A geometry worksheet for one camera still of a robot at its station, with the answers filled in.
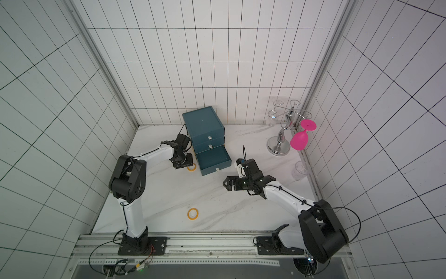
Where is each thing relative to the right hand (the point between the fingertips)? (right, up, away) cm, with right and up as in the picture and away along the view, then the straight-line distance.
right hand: (226, 183), depth 85 cm
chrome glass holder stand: (+32, +18, +23) cm, 44 cm away
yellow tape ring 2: (-16, -14, -3) cm, 21 cm away
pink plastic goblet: (+40, +21, +7) cm, 46 cm away
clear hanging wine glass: (+28, +34, +18) cm, 48 cm away
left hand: (-22, +6, +12) cm, 26 cm away
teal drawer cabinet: (-10, +26, +6) cm, 28 cm away
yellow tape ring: (-19, +5, +12) cm, 23 cm away
